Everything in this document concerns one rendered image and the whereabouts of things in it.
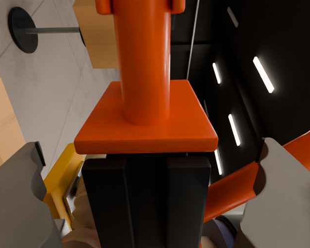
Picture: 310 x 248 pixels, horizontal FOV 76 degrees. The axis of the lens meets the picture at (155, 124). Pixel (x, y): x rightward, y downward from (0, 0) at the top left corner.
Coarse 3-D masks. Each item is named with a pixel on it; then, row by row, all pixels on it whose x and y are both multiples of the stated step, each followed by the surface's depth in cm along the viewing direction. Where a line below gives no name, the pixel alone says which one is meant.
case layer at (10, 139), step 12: (0, 84) 90; (0, 96) 90; (0, 108) 90; (12, 108) 97; (0, 120) 90; (12, 120) 97; (0, 132) 90; (12, 132) 97; (0, 144) 90; (12, 144) 97; (24, 144) 106; (0, 156) 89
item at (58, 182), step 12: (72, 144) 29; (60, 156) 27; (72, 156) 27; (60, 168) 25; (72, 168) 27; (48, 180) 23; (60, 180) 23; (72, 180) 26; (48, 192) 22; (60, 192) 23; (72, 192) 26; (48, 204) 22; (60, 204) 23; (72, 204) 25; (60, 216) 23; (72, 216) 25
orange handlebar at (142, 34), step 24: (96, 0) 6; (120, 0) 7; (144, 0) 6; (168, 0) 7; (120, 24) 7; (144, 24) 7; (168, 24) 7; (120, 48) 8; (144, 48) 7; (168, 48) 8; (120, 72) 8; (144, 72) 8; (168, 72) 8; (144, 96) 8; (168, 96) 9; (144, 120) 9
